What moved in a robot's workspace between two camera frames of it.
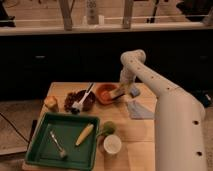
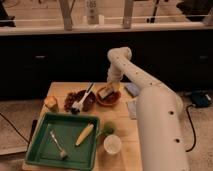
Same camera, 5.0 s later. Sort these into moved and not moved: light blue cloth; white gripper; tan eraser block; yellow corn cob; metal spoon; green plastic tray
Moved: tan eraser block; white gripper
Not moved: yellow corn cob; light blue cloth; metal spoon; green plastic tray
